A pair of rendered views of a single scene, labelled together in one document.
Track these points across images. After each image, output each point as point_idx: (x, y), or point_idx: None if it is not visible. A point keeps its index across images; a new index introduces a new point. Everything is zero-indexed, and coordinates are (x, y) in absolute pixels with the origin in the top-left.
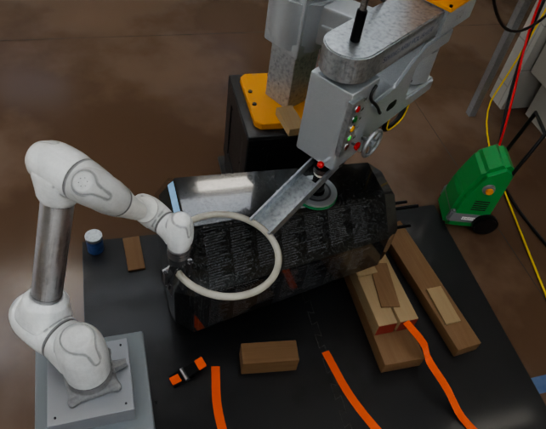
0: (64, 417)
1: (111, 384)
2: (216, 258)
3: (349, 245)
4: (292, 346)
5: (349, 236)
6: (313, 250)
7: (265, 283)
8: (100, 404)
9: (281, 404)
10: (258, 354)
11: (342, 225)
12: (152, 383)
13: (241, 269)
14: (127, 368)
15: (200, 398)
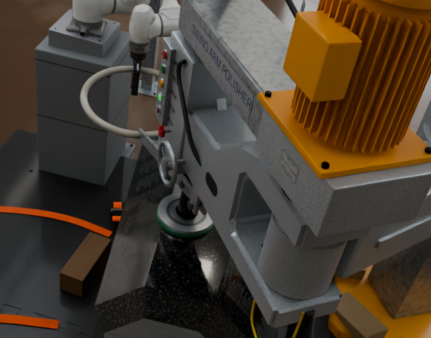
0: (70, 13)
1: (72, 25)
2: None
3: (112, 257)
4: (77, 274)
5: (121, 254)
6: (127, 221)
7: (85, 101)
8: (64, 23)
9: (37, 261)
10: (90, 245)
11: (135, 243)
12: (125, 194)
13: (144, 167)
14: (78, 37)
15: (89, 214)
